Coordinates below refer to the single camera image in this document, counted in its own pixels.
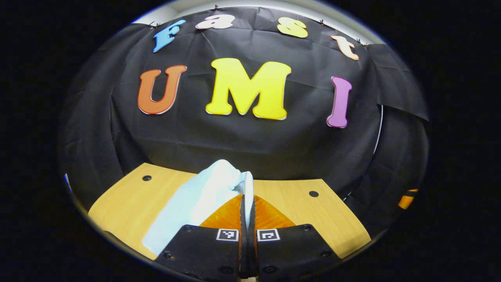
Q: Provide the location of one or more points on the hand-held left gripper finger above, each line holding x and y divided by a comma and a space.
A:
253, 254
244, 254

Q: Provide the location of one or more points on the black backdrop cloth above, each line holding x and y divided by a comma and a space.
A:
235, 141

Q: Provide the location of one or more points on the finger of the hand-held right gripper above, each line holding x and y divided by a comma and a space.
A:
407, 200

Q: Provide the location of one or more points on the light blue suitcase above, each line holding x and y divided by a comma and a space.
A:
195, 199

